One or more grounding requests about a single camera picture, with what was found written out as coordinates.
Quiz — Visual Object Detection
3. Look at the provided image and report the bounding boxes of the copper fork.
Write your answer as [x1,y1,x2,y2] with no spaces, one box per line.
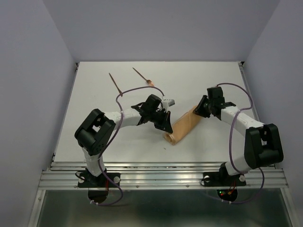
[133,67,154,87]

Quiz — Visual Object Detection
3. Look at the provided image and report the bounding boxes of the peach satin napkin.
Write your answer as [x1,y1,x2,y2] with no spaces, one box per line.
[163,106,202,145]

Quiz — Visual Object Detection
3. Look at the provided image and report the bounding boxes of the copper knife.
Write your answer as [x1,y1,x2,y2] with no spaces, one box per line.
[109,73,123,97]

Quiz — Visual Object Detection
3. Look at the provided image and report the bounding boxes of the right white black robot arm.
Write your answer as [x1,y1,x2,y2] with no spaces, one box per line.
[193,85,284,187]

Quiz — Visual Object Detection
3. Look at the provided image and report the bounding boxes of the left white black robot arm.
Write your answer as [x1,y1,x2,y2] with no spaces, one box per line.
[74,94,175,188]

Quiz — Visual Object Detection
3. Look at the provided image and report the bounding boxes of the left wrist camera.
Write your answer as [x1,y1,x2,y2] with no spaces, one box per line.
[161,96,175,110]

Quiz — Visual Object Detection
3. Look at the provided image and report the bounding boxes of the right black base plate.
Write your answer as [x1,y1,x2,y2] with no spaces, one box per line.
[200,172,247,188]

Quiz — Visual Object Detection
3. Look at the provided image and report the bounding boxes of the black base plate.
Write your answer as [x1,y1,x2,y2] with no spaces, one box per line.
[200,172,247,188]
[75,171,117,188]

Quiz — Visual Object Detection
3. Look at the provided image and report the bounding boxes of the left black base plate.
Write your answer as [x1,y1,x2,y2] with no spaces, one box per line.
[75,171,117,188]

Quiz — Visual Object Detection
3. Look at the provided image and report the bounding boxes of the aluminium rail frame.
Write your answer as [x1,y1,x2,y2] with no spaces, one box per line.
[29,61,300,227]

